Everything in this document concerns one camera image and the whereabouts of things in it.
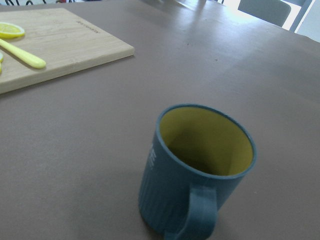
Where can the dark blue mug yellow inside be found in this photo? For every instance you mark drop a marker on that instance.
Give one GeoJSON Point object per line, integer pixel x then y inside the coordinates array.
{"type": "Point", "coordinates": [197, 158]}

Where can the wooden cutting board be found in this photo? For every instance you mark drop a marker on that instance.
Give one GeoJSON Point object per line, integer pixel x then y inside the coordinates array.
{"type": "Point", "coordinates": [64, 40]}

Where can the yellow plastic knife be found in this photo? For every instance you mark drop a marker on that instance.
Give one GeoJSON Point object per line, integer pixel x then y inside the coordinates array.
{"type": "Point", "coordinates": [26, 57]}

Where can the lemon slice on knife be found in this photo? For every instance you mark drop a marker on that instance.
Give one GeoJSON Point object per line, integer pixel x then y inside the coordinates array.
{"type": "Point", "coordinates": [10, 30]}

